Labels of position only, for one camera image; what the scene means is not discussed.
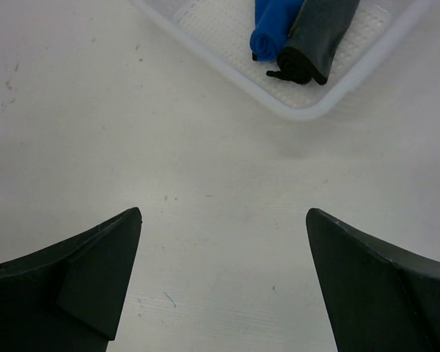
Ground purple and black towel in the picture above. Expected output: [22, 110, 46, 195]
[266, 0, 360, 86]

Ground white plastic mesh basket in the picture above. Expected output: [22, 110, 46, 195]
[135, 1, 430, 121]

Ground blue and black towel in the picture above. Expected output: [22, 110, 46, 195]
[249, 0, 304, 62]

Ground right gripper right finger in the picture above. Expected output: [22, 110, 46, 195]
[306, 208, 440, 351]

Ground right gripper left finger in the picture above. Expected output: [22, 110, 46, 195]
[0, 208, 142, 351]

